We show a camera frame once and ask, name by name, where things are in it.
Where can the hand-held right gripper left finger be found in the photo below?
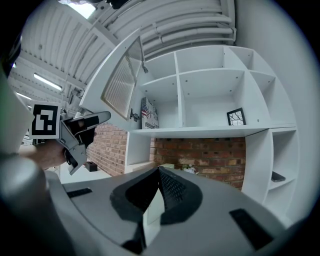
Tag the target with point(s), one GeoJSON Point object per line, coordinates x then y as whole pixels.
{"type": "Point", "coordinates": [100, 197]}

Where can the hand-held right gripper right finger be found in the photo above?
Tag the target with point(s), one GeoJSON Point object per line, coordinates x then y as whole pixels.
{"type": "Point", "coordinates": [215, 200]}

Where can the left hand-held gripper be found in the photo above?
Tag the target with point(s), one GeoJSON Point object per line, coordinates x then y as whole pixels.
{"type": "Point", "coordinates": [45, 120]}

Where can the white ribbed-glass cabinet door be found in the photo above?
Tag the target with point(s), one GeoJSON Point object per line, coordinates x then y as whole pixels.
{"type": "Point", "coordinates": [117, 90]}

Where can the person's left forearm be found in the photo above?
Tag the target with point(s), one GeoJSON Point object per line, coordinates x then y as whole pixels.
{"type": "Point", "coordinates": [43, 155]}

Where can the white open shelf cabinet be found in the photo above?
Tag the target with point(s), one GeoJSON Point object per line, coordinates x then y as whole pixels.
{"type": "Point", "coordinates": [205, 117]}

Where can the small black box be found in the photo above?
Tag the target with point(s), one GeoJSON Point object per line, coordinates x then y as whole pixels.
{"type": "Point", "coordinates": [91, 166]}

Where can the white flower bunch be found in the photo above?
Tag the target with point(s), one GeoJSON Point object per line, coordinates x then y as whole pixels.
{"type": "Point", "coordinates": [191, 169]}

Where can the flag print box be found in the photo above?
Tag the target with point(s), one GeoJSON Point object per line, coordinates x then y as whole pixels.
{"type": "Point", "coordinates": [149, 113]}

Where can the long ceiling light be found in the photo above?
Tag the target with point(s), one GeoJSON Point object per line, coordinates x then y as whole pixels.
{"type": "Point", "coordinates": [47, 81]}
{"type": "Point", "coordinates": [23, 96]}

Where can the black smartphone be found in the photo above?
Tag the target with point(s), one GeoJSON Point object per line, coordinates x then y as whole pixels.
{"type": "Point", "coordinates": [278, 176]}

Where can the ceiling skylight panel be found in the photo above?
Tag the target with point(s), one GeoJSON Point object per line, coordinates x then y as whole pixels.
{"type": "Point", "coordinates": [81, 7]}

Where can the bundle of white ceiling pipes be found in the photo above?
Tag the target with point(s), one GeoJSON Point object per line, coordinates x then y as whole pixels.
{"type": "Point", "coordinates": [180, 25]}

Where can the black picture frame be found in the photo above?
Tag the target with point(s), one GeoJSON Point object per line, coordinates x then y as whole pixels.
{"type": "Point", "coordinates": [236, 117]}

